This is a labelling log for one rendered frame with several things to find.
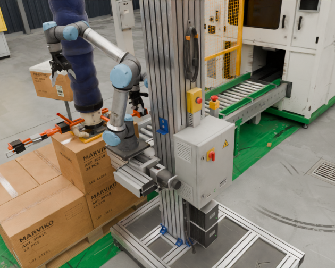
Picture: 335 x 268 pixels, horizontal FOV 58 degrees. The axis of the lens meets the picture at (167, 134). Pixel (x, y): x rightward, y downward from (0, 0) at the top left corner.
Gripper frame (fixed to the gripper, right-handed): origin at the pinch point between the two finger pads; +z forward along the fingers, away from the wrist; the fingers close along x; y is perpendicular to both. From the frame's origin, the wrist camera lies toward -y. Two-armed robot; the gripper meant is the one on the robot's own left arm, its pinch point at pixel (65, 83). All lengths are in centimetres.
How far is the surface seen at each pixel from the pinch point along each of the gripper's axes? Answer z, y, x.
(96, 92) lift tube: 23.1, 25.2, -33.0
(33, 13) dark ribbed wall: 87, 1081, -401
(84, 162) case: 70, 15, -7
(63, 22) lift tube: -29.6, 29.0, -20.7
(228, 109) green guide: 91, 13, -186
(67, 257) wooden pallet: 150, 18, 27
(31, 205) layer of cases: 98, 36, 35
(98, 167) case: 80, 15, -17
